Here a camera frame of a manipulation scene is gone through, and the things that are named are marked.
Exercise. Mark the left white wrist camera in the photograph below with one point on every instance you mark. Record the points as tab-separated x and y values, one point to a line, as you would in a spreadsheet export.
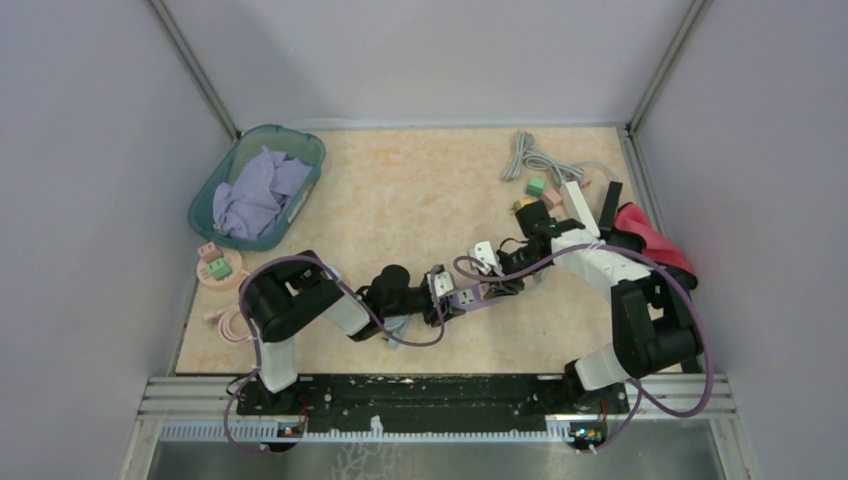
440	282

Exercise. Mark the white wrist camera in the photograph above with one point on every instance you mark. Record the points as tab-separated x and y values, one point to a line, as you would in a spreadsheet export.
484	259
440	282

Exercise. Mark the pink round socket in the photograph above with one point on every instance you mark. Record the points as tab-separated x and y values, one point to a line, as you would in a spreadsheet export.
239	274

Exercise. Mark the red and black cloth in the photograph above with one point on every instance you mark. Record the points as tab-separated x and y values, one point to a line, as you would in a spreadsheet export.
631	219

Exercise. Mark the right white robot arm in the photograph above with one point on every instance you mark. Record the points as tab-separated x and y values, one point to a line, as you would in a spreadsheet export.
652	327

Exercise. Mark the teal plastic basin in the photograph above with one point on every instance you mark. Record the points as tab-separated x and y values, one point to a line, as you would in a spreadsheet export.
304	146

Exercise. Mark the purple power strip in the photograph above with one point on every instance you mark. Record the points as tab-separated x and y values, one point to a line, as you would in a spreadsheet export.
471	298

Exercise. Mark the purple cloth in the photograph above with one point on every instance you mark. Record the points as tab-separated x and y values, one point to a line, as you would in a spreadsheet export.
252	205

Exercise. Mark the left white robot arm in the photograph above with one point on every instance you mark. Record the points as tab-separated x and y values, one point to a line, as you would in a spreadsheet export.
283	296

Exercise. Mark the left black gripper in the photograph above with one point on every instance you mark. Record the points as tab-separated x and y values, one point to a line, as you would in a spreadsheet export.
437	318

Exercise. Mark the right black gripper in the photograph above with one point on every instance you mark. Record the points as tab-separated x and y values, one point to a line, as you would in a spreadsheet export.
505	287

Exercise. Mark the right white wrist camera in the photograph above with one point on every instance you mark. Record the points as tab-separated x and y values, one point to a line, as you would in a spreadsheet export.
484	259

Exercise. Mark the black power strip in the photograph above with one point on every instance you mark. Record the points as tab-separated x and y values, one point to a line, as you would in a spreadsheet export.
609	209

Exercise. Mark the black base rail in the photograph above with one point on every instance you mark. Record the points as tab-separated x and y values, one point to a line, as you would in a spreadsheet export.
425	404

